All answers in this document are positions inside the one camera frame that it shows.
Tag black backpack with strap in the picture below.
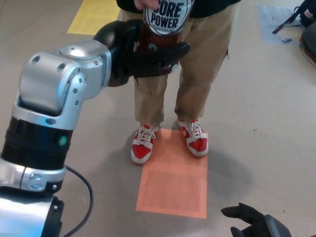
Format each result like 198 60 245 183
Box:
271 0 316 35

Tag black shirt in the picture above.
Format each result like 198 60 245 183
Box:
116 0 241 18

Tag blue paper sheet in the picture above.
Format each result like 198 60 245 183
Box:
256 5 303 44

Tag dark round chair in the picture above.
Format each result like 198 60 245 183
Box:
298 27 316 67

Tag khaki cargo trousers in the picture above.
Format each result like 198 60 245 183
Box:
125 2 240 128

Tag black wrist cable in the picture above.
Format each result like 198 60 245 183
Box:
49 165 94 237

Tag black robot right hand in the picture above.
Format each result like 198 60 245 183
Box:
220 202 293 237

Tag person's bare hand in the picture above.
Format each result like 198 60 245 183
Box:
134 0 161 12

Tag orange paper sheet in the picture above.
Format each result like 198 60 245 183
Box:
135 128 208 219

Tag person's right red white sneaker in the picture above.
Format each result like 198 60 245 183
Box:
130 123 160 165

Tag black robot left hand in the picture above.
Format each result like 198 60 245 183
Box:
92 19 191 87

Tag brown protein shake bottle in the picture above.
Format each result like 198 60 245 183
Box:
137 0 192 75

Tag person's left red white sneaker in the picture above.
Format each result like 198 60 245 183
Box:
175 118 209 158

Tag person's red white sneaker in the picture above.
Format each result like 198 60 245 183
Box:
175 118 209 158
130 123 160 165

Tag yellow paper sheet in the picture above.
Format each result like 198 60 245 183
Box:
66 0 124 35

